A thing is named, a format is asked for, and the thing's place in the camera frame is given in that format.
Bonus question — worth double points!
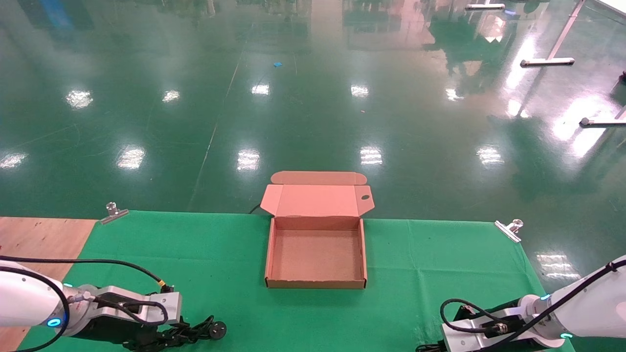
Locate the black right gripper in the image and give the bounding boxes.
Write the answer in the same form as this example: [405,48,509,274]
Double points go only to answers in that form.
[457,298,525,326]

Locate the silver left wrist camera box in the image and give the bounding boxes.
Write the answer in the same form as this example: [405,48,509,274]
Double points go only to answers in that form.
[73,285,182,335]

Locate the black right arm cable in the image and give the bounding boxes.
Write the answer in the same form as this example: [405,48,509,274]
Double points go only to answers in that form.
[439,262,626,352]

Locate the black power cord with plug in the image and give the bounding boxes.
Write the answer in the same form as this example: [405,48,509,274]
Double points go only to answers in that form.
[125,315,227,352]

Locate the white table edge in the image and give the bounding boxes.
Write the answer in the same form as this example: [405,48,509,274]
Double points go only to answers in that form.
[593,0,626,18]

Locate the white metal table leg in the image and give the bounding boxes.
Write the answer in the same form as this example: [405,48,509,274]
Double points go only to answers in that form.
[519,0,585,67]

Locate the open brown cardboard box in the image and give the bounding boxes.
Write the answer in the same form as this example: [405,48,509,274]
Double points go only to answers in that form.
[259,170,375,289]

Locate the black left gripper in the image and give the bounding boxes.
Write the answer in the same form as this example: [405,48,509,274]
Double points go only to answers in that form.
[73,317,189,352]

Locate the silver binder clip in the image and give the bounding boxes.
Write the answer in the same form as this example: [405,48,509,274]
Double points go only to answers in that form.
[493,219,524,243]
[100,202,129,224]

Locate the green table cloth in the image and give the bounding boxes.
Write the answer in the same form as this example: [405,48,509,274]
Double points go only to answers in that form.
[17,210,577,352]

